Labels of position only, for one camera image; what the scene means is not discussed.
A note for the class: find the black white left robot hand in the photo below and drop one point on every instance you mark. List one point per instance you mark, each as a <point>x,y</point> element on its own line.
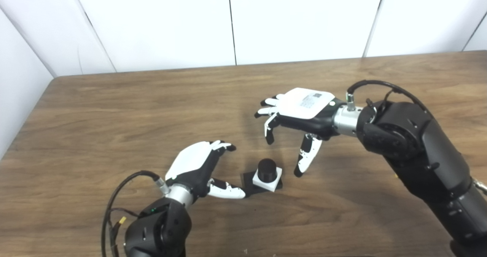
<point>192,160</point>

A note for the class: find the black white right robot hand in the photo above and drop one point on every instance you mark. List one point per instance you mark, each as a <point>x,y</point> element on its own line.
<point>308,105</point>

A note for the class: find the black peg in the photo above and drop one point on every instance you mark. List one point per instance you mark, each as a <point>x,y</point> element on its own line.
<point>267,169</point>

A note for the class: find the white square piece with hole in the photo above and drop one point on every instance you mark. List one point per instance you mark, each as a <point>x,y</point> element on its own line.
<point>272,186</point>

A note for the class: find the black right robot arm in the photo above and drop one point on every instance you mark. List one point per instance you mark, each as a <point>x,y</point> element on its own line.
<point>418,150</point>

